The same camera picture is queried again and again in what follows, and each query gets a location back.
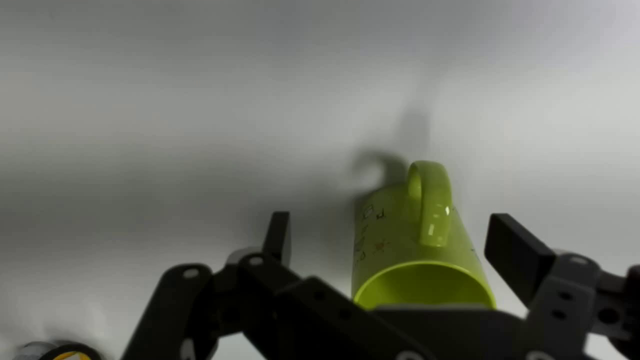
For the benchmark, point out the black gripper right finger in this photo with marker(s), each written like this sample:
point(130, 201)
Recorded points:
point(566, 301)

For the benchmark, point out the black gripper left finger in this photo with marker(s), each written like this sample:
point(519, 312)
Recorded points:
point(201, 312)

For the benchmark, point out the green mug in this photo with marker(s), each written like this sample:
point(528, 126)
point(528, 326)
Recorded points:
point(401, 246)

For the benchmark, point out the yellow black tape measure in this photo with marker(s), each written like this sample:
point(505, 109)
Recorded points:
point(70, 355)

